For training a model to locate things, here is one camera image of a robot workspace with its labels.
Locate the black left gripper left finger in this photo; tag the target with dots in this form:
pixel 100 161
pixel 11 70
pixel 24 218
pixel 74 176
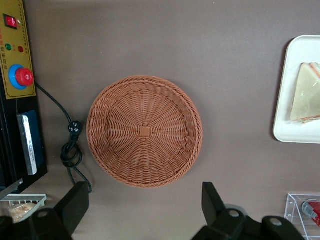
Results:
pixel 65 215

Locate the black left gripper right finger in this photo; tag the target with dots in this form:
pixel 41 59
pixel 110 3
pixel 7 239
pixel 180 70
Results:
pixel 220 220

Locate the triangle sandwich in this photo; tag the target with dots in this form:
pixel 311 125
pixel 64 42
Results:
pixel 308 97

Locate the brown round wicker basket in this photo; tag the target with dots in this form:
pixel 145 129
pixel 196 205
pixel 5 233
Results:
pixel 144 131

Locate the beige plastic tray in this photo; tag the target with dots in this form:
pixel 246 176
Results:
pixel 287 100

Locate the clear bag of rice crackers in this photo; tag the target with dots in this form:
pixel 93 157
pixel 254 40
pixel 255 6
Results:
pixel 21 210

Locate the clear acrylic bottle rack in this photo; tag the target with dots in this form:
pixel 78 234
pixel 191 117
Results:
pixel 291 207

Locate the red cola bottle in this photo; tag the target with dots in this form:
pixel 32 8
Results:
pixel 313 210

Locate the black sealing machine yellow panel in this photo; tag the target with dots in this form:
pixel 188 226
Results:
pixel 25 37

